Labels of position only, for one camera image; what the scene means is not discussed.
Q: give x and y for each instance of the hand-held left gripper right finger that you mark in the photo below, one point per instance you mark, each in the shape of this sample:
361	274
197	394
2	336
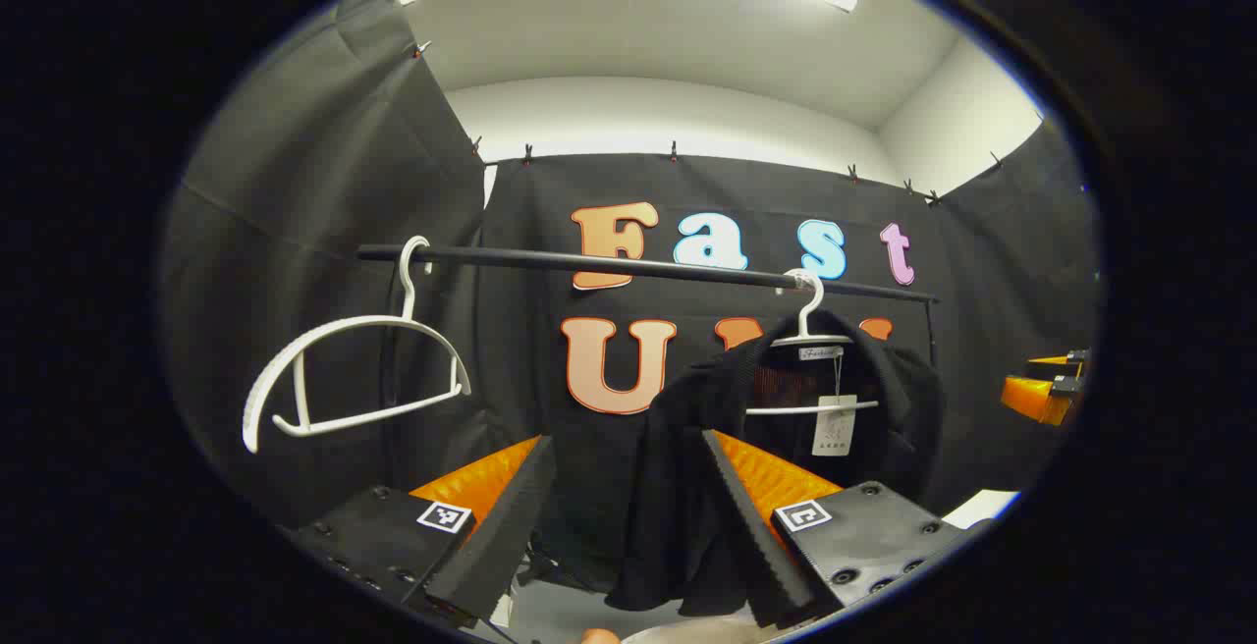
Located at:
751	536

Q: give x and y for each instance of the black clothes rack rail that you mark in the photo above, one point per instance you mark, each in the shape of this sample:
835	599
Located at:
491	257

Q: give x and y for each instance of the row of small backdrop clips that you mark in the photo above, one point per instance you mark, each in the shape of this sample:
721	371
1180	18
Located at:
674	151

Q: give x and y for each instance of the white paper garment tag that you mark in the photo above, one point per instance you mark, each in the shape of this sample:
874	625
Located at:
835	428

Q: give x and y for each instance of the black backdrop cloth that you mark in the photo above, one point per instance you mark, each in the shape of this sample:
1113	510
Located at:
344	183

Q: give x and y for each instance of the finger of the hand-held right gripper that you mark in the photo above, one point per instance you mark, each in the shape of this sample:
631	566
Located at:
1036	401
1056	360

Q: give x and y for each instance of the black knit sweater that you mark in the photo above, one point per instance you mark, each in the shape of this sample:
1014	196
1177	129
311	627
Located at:
678	448

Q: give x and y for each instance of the white hanger with clothes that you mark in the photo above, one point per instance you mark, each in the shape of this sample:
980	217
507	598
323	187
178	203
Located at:
806	322

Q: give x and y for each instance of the empty white plastic hanger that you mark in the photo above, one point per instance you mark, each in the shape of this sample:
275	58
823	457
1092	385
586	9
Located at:
354	322

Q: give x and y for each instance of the white board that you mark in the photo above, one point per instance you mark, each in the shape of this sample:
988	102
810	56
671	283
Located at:
992	507

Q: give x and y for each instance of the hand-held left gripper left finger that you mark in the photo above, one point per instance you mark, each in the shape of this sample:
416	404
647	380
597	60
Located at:
496	536

